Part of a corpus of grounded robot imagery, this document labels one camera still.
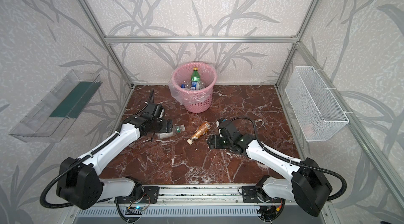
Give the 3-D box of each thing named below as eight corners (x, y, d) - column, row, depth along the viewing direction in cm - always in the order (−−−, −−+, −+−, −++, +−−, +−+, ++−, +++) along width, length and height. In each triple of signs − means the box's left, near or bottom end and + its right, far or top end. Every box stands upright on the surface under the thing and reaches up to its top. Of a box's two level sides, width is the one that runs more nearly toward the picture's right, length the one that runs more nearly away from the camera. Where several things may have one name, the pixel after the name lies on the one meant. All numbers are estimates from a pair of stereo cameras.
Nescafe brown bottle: (187, 142, 93) (185, 138, 89) (205, 124, 101) (205, 119, 96) (192, 147, 91) (191, 143, 87) (211, 128, 99) (211, 124, 94)
